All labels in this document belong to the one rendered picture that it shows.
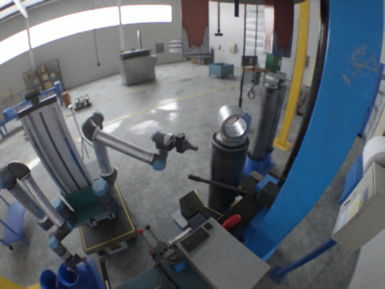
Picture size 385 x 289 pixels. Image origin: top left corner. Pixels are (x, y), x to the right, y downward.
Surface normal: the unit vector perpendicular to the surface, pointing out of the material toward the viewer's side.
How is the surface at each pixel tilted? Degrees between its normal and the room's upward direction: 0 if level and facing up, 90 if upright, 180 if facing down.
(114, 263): 0
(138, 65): 90
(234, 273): 0
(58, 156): 90
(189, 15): 90
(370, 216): 90
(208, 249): 0
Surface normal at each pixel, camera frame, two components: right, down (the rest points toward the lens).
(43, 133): 0.56, 0.48
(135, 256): -0.02, -0.81
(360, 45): -0.77, 0.39
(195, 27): 0.04, 0.58
